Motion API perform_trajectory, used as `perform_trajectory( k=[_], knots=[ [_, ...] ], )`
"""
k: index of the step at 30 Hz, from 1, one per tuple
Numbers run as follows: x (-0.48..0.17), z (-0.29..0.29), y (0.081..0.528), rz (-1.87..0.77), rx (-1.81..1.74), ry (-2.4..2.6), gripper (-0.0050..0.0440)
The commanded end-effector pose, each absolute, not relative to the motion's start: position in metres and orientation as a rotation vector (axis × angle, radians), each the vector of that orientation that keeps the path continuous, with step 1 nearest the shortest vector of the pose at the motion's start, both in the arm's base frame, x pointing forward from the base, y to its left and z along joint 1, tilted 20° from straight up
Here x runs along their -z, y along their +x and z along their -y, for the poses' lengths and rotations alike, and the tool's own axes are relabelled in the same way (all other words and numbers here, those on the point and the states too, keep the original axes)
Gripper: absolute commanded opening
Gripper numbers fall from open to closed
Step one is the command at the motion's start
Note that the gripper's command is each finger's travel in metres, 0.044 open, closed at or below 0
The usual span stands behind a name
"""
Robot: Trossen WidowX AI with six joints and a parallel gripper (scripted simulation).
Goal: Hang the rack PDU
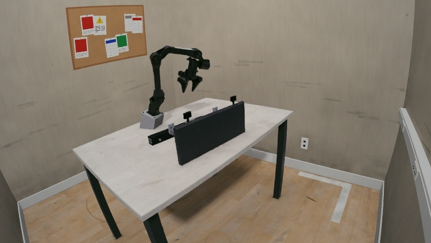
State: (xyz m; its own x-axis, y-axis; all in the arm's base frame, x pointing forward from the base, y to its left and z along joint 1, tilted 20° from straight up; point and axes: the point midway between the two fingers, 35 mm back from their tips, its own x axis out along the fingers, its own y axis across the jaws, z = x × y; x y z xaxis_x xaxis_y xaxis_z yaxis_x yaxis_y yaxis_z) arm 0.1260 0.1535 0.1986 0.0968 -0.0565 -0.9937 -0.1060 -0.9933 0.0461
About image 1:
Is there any black rectangular panel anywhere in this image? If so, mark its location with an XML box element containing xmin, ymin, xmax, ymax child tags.
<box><xmin>173</xmin><ymin>101</ymin><xmax>245</xmax><ymax>166</ymax></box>

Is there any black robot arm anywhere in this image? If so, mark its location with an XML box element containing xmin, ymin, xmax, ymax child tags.
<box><xmin>146</xmin><ymin>45</ymin><xmax>210</xmax><ymax>116</ymax></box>

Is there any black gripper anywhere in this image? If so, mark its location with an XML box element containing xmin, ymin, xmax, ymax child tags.
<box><xmin>177</xmin><ymin>68</ymin><xmax>203</xmax><ymax>93</ymax></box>

